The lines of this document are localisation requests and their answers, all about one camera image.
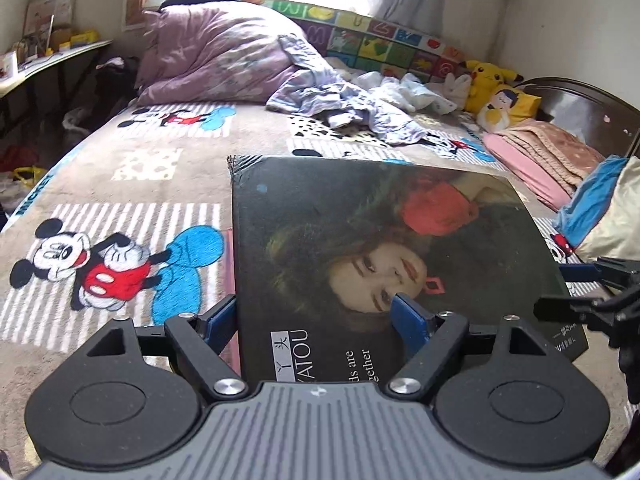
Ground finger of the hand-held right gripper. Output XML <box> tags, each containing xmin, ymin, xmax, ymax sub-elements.
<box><xmin>560</xmin><ymin>257</ymin><xmax>640</xmax><ymax>287</ymax></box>
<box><xmin>535</xmin><ymin>290</ymin><xmax>640</xmax><ymax>337</ymax></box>

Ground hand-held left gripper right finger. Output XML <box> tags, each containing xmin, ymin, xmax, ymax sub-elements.
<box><xmin>384</xmin><ymin>292</ymin><xmax>581</xmax><ymax>403</ymax></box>

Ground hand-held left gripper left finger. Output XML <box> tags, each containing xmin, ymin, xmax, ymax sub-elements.
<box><xmin>65</xmin><ymin>294</ymin><xmax>249</xmax><ymax>403</ymax></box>

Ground portrait printed box lid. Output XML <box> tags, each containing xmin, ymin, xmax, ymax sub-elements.
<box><xmin>226</xmin><ymin>155</ymin><xmax>590</xmax><ymax>386</ymax></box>

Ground cream pillow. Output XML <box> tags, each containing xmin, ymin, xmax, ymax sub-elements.
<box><xmin>575</xmin><ymin>156</ymin><xmax>640</xmax><ymax>264</ymax></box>

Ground blue pillow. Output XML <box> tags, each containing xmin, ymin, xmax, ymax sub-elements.
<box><xmin>556</xmin><ymin>156</ymin><xmax>629</xmax><ymax>251</ymax></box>

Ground folded pink sheet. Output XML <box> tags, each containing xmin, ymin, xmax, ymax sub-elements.
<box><xmin>482</xmin><ymin>132</ymin><xmax>577</xmax><ymax>212</ymax></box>

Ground folded brown pink blanket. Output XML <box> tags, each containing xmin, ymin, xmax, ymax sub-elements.
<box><xmin>500</xmin><ymin>120</ymin><xmax>607</xmax><ymax>197</ymax></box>

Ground dark wooden headboard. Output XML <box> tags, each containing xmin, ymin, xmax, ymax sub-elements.
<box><xmin>520</xmin><ymin>77</ymin><xmax>640</xmax><ymax>162</ymax></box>

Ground cartoon mouse printed blanket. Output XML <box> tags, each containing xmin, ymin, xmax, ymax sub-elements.
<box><xmin>0</xmin><ymin>100</ymin><xmax>618</xmax><ymax>467</ymax></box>

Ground yellow character cushion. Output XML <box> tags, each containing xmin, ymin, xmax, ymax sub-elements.
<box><xmin>476</xmin><ymin>85</ymin><xmax>542</xmax><ymax>134</ymax></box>

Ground yellow plush toy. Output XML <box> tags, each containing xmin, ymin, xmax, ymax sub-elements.
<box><xmin>460</xmin><ymin>60</ymin><xmax>524</xmax><ymax>114</ymax></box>

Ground crumpled patterned cloth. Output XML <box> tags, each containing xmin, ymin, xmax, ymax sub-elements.
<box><xmin>265</xmin><ymin>67</ymin><xmax>432</xmax><ymax>147</ymax></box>

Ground white rabbit plush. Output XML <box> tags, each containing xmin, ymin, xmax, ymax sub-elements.
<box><xmin>442</xmin><ymin>72</ymin><xmax>474</xmax><ymax>107</ymax></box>

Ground crumpled white clothes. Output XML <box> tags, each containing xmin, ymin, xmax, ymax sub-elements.
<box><xmin>350</xmin><ymin>71</ymin><xmax>459</xmax><ymax>114</ymax></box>

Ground dark clothes pile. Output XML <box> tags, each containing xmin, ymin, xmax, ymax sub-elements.
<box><xmin>62</xmin><ymin>55</ymin><xmax>142</xmax><ymax>134</ymax></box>

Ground purple quilt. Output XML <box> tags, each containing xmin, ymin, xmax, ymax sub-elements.
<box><xmin>135</xmin><ymin>0</ymin><xmax>327</xmax><ymax>109</ymax></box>

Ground colourful foam alphabet mat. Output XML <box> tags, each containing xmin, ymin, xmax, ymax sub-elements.
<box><xmin>260</xmin><ymin>0</ymin><xmax>474</xmax><ymax>84</ymax></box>

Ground white side table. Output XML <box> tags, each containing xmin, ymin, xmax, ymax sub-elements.
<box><xmin>0</xmin><ymin>39</ymin><xmax>115</xmax><ymax>102</ymax></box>

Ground yellow boxes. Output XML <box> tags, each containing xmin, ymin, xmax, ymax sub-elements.
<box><xmin>52</xmin><ymin>27</ymin><xmax>99</xmax><ymax>54</ymax></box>

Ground framed picture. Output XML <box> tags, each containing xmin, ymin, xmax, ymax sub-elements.
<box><xmin>22</xmin><ymin>0</ymin><xmax>79</xmax><ymax>42</ymax></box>

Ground yellow bag handle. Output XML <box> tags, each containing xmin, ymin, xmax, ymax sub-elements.
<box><xmin>12</xmin><ymin>165</ymin><xmax>47</xmax><ymax>184</ymax></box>

